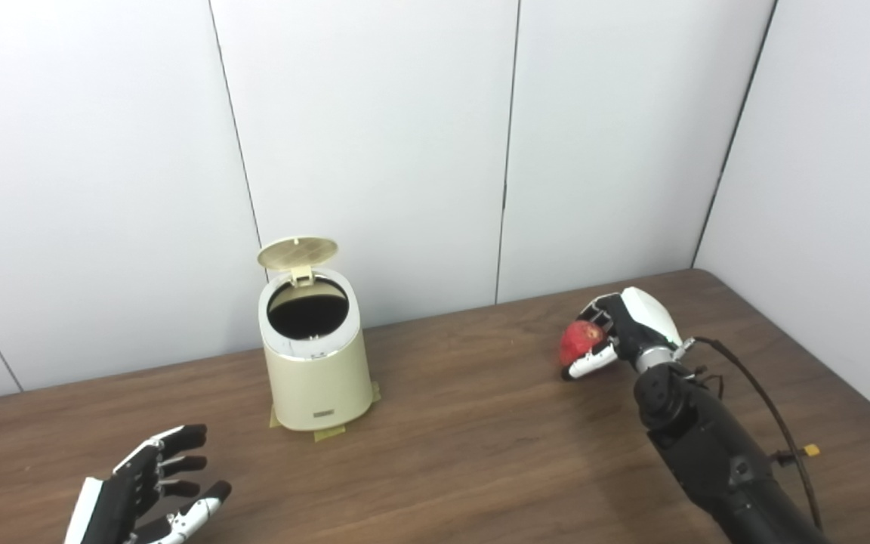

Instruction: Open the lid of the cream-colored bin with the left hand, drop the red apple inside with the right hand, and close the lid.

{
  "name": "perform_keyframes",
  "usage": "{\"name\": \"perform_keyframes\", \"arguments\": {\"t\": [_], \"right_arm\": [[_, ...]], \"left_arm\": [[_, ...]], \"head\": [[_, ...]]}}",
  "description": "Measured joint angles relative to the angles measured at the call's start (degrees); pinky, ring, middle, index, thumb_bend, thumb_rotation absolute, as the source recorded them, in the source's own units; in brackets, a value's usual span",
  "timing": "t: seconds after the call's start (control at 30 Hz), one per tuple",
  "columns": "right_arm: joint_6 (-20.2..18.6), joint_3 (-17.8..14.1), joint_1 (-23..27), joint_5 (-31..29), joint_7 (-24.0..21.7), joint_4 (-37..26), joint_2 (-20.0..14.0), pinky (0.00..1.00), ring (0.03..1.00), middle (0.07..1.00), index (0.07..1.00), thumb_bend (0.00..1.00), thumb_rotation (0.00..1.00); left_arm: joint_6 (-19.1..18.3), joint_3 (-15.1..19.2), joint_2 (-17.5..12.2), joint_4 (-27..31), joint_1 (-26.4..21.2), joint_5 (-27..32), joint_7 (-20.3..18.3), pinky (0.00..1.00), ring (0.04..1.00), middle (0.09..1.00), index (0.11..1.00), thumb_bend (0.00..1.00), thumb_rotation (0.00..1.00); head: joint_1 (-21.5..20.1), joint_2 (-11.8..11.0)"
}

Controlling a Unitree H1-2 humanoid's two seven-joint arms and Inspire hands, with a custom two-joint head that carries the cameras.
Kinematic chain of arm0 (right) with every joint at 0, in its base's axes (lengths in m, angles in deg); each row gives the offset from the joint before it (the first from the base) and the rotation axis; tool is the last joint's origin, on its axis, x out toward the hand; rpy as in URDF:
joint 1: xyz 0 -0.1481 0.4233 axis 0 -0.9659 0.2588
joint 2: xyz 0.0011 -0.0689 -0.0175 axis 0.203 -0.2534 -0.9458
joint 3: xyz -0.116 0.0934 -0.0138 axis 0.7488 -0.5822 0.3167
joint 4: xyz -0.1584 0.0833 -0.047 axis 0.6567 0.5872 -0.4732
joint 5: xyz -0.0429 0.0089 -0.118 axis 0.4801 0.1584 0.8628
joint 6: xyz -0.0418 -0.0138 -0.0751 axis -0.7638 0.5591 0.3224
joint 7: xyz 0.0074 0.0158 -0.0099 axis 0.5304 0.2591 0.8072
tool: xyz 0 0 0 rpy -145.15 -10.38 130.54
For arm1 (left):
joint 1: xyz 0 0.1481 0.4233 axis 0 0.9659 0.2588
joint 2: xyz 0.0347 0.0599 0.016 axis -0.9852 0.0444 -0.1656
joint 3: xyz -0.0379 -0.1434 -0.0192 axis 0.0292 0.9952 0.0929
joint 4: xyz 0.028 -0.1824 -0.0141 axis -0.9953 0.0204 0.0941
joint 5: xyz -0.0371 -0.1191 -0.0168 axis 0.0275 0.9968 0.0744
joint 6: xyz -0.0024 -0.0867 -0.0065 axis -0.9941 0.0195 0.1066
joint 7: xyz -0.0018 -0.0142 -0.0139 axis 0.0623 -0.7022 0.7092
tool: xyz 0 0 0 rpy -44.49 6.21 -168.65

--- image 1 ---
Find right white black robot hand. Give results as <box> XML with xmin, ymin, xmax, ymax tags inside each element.
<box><xmin>560</xmin><ymin>286</ymin><xmax>696</xmax><ymax>382</ymax></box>

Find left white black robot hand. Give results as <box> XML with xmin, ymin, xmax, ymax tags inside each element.
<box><xmin>63</xmin><ymin>424</ymin><xmax>233</xmax><ymax>544</ymax></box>

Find red apple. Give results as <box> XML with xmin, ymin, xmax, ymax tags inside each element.
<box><xmin>559</xmin><ymin>320</ymin><xmax>606</xmax><ymax>369</ymax></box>

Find cream-colored round bin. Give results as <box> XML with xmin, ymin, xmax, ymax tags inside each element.
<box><xmin>258</xmin><ymin>268</ymin><xmax>375</xmax><ymax>432</ymax></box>

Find cream round bin lid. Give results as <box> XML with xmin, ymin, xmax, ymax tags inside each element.
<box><xmin>257</xmin><ymin>236</ymin><xmax>339</xmax><ymax>286</ymax></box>

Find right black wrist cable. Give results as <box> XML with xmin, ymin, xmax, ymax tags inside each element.
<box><xmin>680</xmin><ymin>337</ymin><xmax>825</xmax><ymax>530</ymax></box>

